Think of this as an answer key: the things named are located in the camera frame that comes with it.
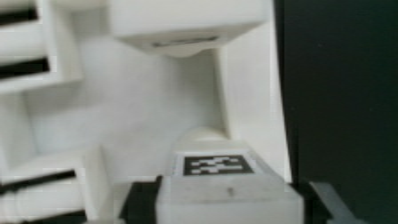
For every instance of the white chair seat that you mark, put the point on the white chair seat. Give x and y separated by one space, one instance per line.
100 103

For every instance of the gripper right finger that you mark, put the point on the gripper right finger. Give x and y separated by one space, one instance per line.
326 209

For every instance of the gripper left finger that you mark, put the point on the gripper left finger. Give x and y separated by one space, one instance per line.
139 206

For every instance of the white chair leg short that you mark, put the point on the white chair leg short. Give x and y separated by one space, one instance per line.
221 188

